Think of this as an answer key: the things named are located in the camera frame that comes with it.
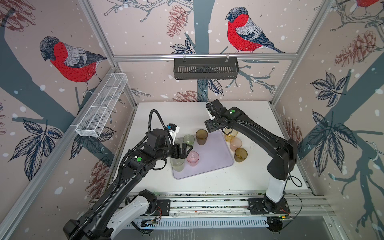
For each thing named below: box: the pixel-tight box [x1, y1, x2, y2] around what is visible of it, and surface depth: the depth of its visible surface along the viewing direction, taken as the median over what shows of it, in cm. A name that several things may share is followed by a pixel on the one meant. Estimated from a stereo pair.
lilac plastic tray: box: [172, 130, 234, 179], surface depth 93 cm
